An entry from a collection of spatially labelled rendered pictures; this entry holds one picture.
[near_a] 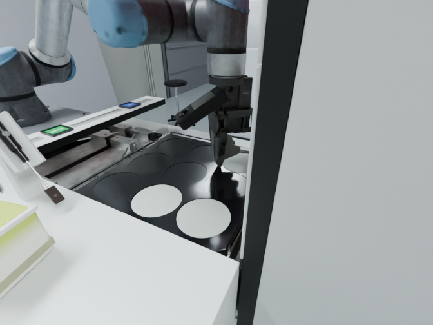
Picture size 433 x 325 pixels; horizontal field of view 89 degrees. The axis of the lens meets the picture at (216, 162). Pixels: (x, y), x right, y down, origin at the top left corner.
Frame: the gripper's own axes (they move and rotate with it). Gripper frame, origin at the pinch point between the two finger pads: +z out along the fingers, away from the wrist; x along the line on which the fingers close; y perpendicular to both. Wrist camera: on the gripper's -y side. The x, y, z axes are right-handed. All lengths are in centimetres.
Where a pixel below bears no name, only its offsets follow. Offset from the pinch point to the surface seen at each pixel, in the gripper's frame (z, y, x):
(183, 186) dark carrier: 1.3, -9.2, -5.6
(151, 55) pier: 7, 6, 378
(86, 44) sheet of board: -14, -71, 282
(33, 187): -7.0, -33.0, -9.6
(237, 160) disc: 1.2, 6.2, 1.4
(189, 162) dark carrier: 1.4, -6.0, 4.5
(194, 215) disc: 1.3, -8.9, -14.7
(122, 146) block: 1.8, -23.1, 20.7
